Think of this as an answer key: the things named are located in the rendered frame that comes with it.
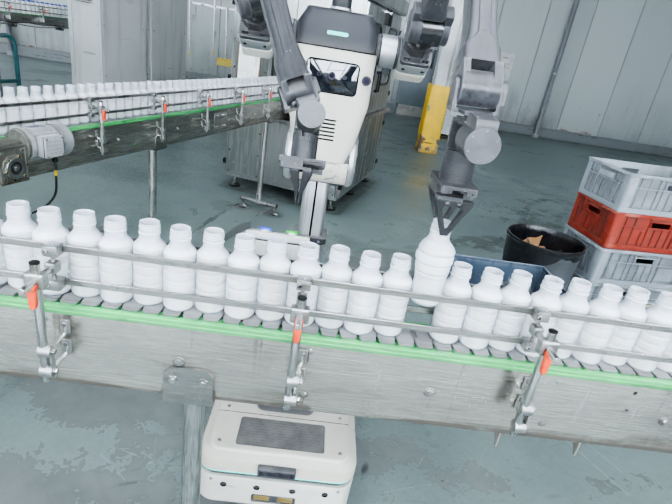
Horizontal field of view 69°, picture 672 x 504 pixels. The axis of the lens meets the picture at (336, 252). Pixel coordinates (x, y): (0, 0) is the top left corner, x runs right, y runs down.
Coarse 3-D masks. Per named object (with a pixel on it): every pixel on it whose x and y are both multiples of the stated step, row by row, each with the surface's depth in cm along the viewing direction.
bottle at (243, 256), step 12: (240, 240) 88; (252, 240) 89; (240, 252) 89; (252, 252) 90; (228, 264) 90; (240, 264) 89; (252, 264) 90; (228, 276) 91; (240, 276) 90; (228, 288) 92; (240, 288) 91; (252, 288) 92; (240, 300) 92; (252, 300) 93; (228, 312) 93; (240, 312) 93; (252, 312) 95
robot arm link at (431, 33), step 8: (424, 24) 120; (432, 24) 120; (440, 24) 120; (424, 32) 121; (432, 32) 121; (440, 32) 121; (424, 40) 123; (432, 40) 123; (440, 40) 122; (432, 48) 125
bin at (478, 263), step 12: (480, 264) 158; (492, 264) 158; (504, 264) 158; (516, 264) 158; (528, 264) 158; (480, 276) 160; (504, 276) 160; (540, 276) 159; (564, 288) 145; (576, 444) 119
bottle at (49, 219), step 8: (40, 208) 88; (48, 208) 89; (56, 208) 89; (40, 216) 86; (48, 216) 86; (56, 216) 87; (40, 224) 87; (48, 224) 87; (56, 224) 88; (32, 232) 88; (40, 232) 87; (48, 232) 87; (56, 232) 88; (64, 232) 89; (40, 240) 87; (48, 240) 87; (56, 240) 88; (64, 240) 89; (40, 256) 88; (64, 256) 90; (40, 264) 89; (64, 264) 91; (64, 272) 91; (64, 288) 92
